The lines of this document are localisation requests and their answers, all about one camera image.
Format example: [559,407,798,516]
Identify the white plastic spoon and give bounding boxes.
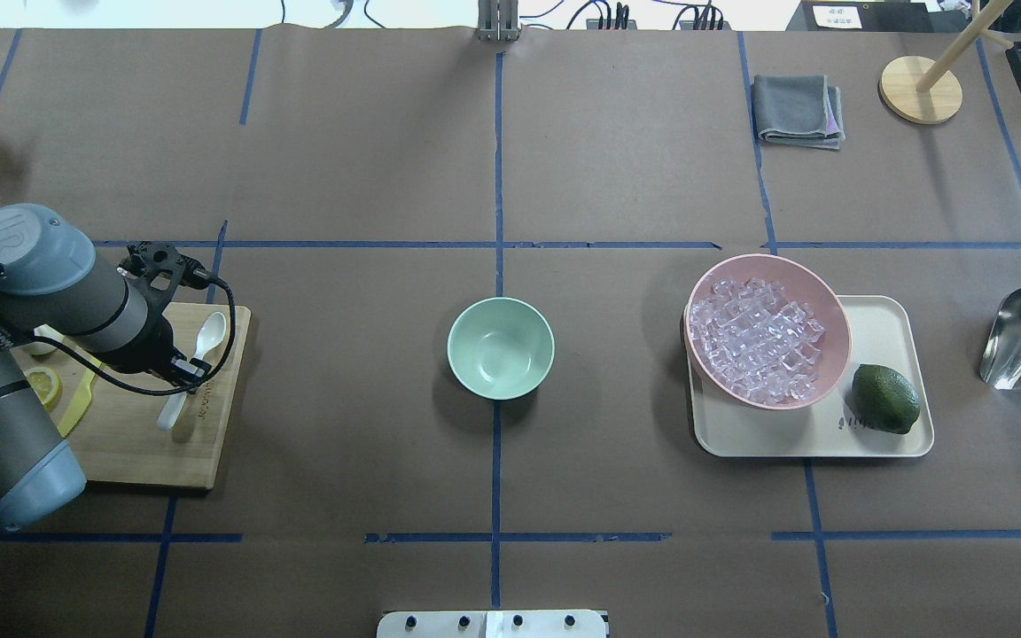
[155,311,228,432]

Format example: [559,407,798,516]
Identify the mint green bowl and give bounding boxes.
[446,296,556,401]

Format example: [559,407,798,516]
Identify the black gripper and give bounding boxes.
[118,241,214,307]

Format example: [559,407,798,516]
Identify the green lime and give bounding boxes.
[848,363,922,435]

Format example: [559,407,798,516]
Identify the beige plastic tray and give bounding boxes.
[689,295,935,459]

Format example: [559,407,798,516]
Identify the pink bowl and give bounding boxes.
[683,253,852,409]

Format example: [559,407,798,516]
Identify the bamboo cutting board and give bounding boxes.
[12,303,252,490]

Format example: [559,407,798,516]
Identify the wooden mug tree stand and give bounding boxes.
[877,1,1014,125]

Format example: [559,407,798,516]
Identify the grey folded cloth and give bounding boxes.
[751,75,846,151]

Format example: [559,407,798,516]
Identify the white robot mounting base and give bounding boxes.
[376,609,611,637]

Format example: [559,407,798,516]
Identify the clear ice cubes pile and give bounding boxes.
[685,277,826,405]

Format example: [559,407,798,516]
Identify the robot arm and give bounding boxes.
[0,203,224,533]

